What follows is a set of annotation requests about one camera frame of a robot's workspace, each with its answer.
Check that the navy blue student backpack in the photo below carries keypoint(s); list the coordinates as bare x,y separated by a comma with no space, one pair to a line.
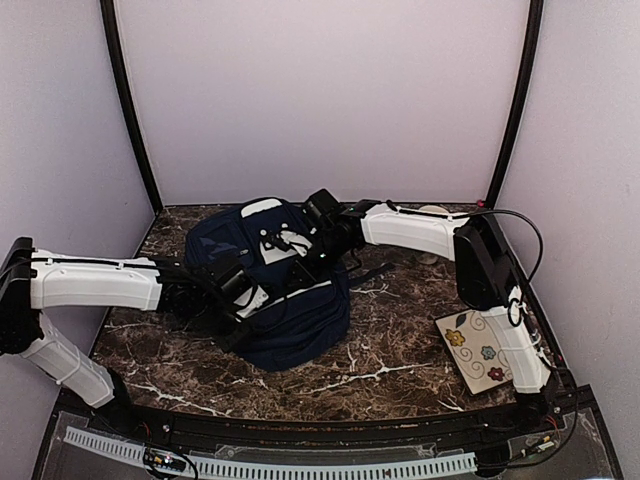
299,322

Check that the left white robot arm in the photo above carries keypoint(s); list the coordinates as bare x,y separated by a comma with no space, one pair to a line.
33,280

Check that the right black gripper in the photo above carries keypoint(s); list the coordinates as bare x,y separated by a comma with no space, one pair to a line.
308,272

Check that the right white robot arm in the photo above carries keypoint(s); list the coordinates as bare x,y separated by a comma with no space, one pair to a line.
487,277

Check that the square floral ceramic plate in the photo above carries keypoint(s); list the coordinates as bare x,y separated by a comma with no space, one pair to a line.
475,350

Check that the right black frame post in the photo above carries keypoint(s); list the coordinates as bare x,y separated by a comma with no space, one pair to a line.
520,93

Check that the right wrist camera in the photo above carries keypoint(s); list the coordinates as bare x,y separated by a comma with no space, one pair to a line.
299,243

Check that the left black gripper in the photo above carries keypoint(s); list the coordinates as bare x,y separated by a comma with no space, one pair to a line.
229,340

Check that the black frame post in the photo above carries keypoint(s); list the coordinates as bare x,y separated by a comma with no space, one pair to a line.
126,101
520,93

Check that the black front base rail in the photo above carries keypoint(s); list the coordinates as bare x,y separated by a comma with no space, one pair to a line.
571,442

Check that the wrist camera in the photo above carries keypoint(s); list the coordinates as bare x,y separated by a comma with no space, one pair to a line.
250,301
299,243

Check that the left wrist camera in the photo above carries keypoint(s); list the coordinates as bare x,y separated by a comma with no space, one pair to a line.
250,301

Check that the grey slotted cable duct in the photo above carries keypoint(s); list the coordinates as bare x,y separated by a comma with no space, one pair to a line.
256,463

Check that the left black frame post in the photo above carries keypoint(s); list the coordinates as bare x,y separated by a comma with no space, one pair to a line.
126,101

